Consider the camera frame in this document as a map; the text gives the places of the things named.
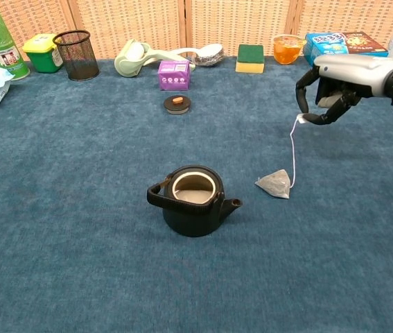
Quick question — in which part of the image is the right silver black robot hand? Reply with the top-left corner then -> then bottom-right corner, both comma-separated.
295,54 -> 393,126

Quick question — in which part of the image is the pyramid tea bag with string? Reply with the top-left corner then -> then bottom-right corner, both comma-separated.
254,113 -> 310,200

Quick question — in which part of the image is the small black round lid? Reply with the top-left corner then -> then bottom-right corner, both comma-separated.
163,94 -> 193,116

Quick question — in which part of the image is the blue and brown cookie box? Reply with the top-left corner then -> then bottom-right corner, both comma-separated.
302,31 -> 390,67

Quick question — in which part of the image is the orange jelly cup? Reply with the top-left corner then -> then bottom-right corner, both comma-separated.
272,33 -> 307,66

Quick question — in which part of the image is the green and yellow sponge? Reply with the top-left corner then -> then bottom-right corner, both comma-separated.
235,44 -> 265,74

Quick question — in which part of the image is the small purple box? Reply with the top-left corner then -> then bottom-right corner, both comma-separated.
157,60 -> 191,92

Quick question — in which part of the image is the woven bamboo folding screen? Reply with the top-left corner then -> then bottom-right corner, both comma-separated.
0,0 -> 393,69

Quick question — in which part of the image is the pale green lint roller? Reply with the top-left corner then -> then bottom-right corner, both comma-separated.
114,38 -> 197,78

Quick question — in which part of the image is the black mesh pen holder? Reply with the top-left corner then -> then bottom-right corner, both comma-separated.
53,30 -> 100,82

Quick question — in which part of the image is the blue carpet table cover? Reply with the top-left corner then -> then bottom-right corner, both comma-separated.
0,55 -> 393,333

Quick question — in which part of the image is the green container with yellow lid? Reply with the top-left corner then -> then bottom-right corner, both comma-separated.
21,33 -> 64,74

